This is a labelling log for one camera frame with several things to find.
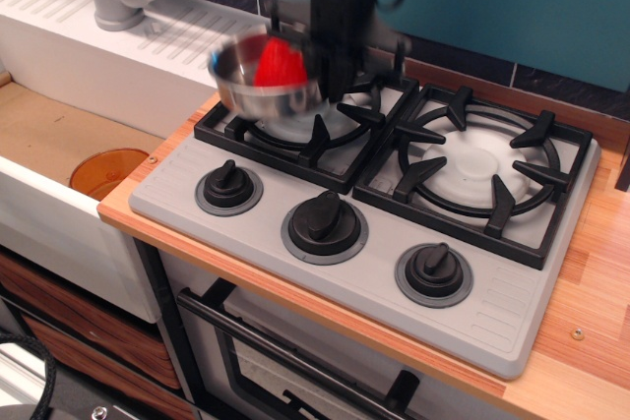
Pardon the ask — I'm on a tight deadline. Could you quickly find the lower wooden drawer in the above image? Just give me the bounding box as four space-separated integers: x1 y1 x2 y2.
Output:
24 316 195 420

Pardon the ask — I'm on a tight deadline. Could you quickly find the grey toy stove top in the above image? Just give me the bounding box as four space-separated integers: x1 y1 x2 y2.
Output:
129 81 601 379

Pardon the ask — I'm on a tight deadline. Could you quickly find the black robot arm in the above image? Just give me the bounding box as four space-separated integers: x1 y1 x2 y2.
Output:
270 0 411 102

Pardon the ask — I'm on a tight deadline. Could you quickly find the white toy sink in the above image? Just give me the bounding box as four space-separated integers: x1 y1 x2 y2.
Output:
1 0 263 323

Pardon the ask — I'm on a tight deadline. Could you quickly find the black burner grate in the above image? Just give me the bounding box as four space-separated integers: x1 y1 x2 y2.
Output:
353 86 599 270
194 73 419 194

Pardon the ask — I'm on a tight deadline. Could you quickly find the black oven door handle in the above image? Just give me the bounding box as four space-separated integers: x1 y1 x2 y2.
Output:
176 279 420 419

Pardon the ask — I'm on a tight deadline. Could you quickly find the toy oven door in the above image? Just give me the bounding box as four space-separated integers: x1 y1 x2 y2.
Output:
160 253 510 419

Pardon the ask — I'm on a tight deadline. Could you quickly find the black right stove knob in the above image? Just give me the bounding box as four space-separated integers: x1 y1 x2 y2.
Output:
395 242 473 309

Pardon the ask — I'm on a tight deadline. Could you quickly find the black stove knob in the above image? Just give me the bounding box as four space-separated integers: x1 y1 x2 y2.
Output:
281 191 369 266
195 159 264 217
395 242 473 309

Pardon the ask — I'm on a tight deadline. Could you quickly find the black right burner grate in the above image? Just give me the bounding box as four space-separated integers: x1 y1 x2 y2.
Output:
353 86 599 270

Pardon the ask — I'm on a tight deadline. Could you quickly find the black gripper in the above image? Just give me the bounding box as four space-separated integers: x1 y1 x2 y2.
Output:
266 1 411 102

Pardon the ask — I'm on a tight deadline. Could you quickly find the black left stove knob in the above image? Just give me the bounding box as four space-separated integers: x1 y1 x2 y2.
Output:
195 159 264 217

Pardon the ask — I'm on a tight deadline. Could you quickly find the upper wooden drawer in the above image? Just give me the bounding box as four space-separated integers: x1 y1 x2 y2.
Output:
1 248 172 379

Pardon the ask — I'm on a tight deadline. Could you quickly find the black cable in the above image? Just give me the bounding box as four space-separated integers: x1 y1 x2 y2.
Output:
0 333 58 420

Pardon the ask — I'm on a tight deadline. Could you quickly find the black middle stove knob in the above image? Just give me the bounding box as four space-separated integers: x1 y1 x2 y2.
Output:
281 191 369 266

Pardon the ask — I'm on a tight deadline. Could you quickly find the black left burner grate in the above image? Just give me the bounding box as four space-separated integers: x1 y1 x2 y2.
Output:
194 73 419 194

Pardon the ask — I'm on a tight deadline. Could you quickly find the wooden drawer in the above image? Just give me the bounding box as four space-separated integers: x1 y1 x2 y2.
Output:
1 248 172 379
24 316 195 420

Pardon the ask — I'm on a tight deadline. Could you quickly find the red toy strawberry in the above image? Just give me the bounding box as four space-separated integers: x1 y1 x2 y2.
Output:
253 36 308 87

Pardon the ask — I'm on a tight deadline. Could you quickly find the stainless steel pan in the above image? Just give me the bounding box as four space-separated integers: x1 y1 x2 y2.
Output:
208 27 323 120

